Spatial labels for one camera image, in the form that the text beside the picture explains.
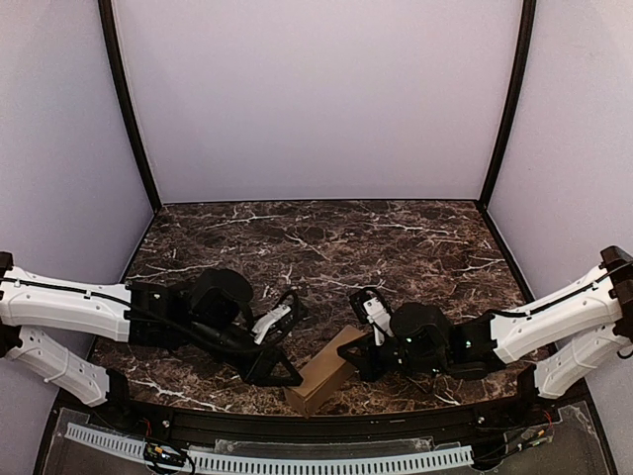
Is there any brown cardboard box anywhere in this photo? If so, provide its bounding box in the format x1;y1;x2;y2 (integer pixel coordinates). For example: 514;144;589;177
284;326;366;419

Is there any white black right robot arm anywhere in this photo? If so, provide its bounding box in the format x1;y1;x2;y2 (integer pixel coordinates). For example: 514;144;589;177
337;245;632;400

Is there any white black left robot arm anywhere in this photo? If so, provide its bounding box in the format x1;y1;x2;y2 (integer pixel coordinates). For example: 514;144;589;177
1;251;306;407

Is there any small green circuit board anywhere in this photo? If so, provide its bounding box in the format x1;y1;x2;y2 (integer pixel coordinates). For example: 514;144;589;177
142;442;188;467

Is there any right small circuit board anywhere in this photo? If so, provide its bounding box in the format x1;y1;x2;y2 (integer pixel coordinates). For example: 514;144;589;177
513;428;554;451

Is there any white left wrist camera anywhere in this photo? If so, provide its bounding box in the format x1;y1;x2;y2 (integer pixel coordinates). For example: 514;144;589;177
251;304;291;344

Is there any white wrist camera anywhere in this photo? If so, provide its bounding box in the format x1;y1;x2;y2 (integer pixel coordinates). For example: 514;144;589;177
251;304;291;344
362;297;394;346

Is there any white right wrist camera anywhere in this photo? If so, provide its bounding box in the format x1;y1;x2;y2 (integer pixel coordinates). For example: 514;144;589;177
362;297;394;346

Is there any black front table rail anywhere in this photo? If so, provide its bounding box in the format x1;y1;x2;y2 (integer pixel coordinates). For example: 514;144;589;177
89;382;588;446

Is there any white slotted cable duct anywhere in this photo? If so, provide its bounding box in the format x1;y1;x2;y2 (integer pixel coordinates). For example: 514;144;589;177
64;423;474;474

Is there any black left frame post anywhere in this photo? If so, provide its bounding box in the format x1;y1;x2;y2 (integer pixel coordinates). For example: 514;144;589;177
98;0;162;214

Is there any black frame post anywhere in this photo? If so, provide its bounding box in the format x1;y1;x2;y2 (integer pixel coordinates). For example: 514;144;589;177
98;0;162;214
477;0;537;214

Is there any black right frame post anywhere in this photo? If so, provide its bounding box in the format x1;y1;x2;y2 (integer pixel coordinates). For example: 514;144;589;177
477;0;537;214

